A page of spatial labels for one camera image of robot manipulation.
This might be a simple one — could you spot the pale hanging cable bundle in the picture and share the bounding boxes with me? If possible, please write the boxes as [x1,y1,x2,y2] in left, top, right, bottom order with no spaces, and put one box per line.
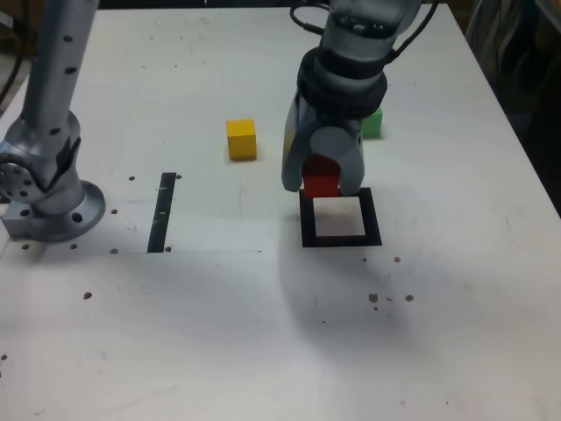
[464,0,527,93]

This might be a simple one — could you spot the black tape strip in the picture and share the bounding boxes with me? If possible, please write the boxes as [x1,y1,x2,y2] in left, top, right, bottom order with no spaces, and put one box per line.
[146,172,177,254]

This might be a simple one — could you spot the black tape square outline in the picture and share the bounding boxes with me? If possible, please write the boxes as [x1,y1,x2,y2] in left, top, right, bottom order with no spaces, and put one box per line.
[299,187,384,249]

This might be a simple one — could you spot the green cube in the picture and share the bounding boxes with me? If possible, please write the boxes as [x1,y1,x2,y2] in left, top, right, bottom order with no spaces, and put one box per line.
[359,106,385,141]

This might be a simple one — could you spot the yellow cube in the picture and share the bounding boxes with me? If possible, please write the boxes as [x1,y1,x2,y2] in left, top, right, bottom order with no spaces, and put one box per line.
[225,118,259,162]

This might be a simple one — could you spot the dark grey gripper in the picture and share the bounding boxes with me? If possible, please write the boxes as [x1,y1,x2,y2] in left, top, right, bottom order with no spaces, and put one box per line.
[280,93,367,197]

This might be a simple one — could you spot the black cable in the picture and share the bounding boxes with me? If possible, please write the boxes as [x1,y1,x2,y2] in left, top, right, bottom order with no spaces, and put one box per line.
[387,0,441,62]
[288,0,328,34]

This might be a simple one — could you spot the red cube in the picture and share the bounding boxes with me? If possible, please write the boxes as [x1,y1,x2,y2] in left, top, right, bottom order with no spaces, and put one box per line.
[302,154,341,198]

